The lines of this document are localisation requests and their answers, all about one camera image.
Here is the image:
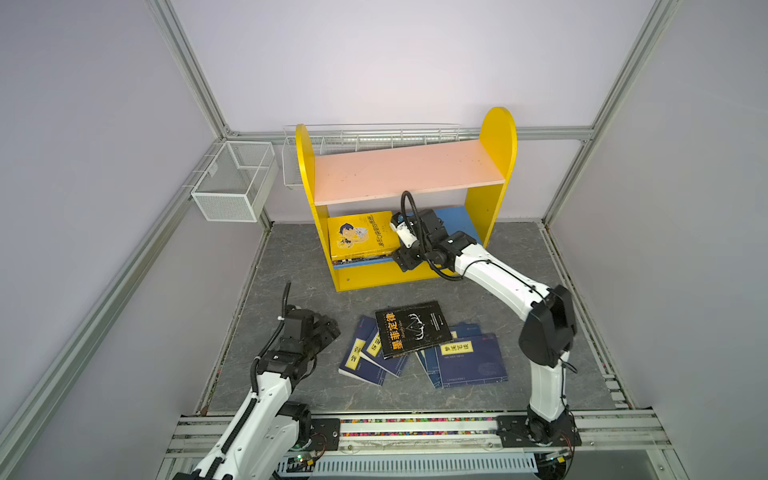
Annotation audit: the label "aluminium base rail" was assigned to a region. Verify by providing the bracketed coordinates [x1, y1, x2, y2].
[167, 409, 673, 458]

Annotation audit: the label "yellow bookshelf pink blue shelves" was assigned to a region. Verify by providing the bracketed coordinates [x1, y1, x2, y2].
[295, 107, 518, 276]

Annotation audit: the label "navy book large right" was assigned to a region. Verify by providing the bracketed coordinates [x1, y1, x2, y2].
[437, 334, 508, 388]

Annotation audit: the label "white mesh box basket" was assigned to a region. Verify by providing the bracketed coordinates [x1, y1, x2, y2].
[191, 141, 279, 223]

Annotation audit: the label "black yellow title book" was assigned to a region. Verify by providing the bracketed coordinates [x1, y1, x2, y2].
[375, 301, 453, 359]

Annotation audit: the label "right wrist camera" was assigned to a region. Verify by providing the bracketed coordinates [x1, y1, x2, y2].
[390, 213, 418, 249]

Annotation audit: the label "black wolf eye book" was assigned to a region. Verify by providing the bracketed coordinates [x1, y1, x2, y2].
[332, 257, 393, 270]

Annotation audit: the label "navy book under right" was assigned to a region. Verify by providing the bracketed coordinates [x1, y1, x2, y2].
[416, 322, 482, 389]

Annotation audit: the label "navy book far left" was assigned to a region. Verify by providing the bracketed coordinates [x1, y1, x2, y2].
[338, 316, 386, 386]

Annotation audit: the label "white wire rack basket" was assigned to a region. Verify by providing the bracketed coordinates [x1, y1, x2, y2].
[281, 123, 468, 189]

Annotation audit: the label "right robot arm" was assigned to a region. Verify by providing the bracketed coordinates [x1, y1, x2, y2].
[390, 207, 581, 448]

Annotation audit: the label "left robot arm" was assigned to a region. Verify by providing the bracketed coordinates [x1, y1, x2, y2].
[174, 305, 340, 479]

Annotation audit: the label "white vented cable duct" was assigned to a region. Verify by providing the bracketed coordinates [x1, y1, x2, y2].
[267, 452, 539, 479]

